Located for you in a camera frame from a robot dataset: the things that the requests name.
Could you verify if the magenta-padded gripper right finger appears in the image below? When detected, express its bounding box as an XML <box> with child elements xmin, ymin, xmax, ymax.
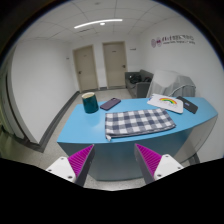
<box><xmin>134</xmin><ymin>143</ymin><xmax>184</xmax><ymax>185</ymax></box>

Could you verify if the grey white checked towel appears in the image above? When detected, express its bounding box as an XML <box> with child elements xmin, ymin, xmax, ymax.
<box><xmin>104</xmin><ymin>107</ymin><xmax>177</xmax><ymax>142</ymax></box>

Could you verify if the beige door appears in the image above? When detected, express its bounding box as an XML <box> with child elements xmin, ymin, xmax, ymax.
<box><xmin>101</xmin><ymin>41</ymin><xmax>128</xmax><ymax>90</ymax></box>
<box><xmin>72</xmin><ymin>44</ymin><xmax>99</xmax><ymax>93</ymax></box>

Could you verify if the wall lettering sign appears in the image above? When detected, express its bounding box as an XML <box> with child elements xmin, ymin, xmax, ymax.
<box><xmin>150</xmin><ymin>34</ymin><xmax>196</xmax><ymax>49</ymax></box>

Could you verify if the grey cloth-covered equipment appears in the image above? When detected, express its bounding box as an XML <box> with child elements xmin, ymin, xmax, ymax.
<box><xmin>146</xmin><ymin>69</ymin><xmax>198</xmax><ymax>100</ymax></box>

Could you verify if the dark green mug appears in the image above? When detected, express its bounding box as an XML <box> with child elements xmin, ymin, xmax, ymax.
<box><xmin>81</xmin><ymin>91</ymin><xmax>100</xmax><ymax>115</ymax></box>

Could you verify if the black bag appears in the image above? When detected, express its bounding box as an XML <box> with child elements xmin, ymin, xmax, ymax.
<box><xmin>129</xmin><ymin>74</ymin><xmax>143</xmax><ymax>85</ymax></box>

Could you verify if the white rainbow print board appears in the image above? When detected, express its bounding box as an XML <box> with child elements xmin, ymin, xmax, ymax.
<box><xmin>146</xmin><ymin>93</ymin><xmax>185</xmax><ymax>115</ymax></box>

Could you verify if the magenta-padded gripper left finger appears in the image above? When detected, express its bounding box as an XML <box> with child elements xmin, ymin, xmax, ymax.
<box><xmin>45</xmin><ymin>144</ymin><xmax>96</xmax><ymax>188</ymax></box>

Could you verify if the long ceiling light strip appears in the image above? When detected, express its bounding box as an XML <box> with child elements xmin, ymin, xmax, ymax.
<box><xmin>73</xmin><ymin>18</ymin><xmax>124</xmax><ymax>30</ymax></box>

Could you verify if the purple smartphone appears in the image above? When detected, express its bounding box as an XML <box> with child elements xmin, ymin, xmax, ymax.
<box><xmin>99</xmin><ymin>97</ymin><xmax>122</xmax><ymax>111</ymax></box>

